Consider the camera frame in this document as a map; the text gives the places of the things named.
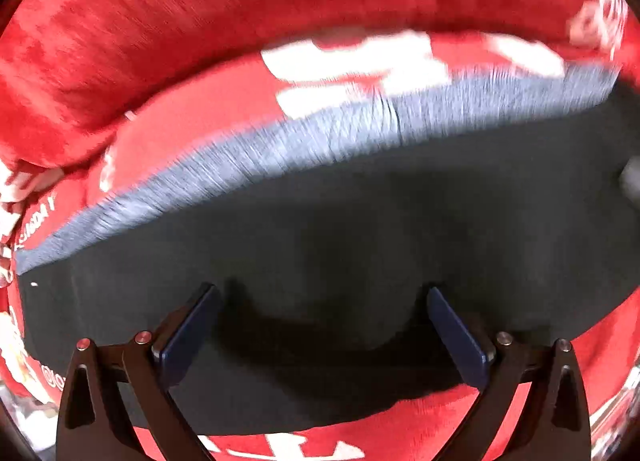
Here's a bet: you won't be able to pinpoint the red blanket with white characters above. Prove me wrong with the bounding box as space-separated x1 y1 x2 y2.
1 0 639 460

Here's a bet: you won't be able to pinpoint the dark pants with grey waistband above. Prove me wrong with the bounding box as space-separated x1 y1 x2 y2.
17 65 639 435

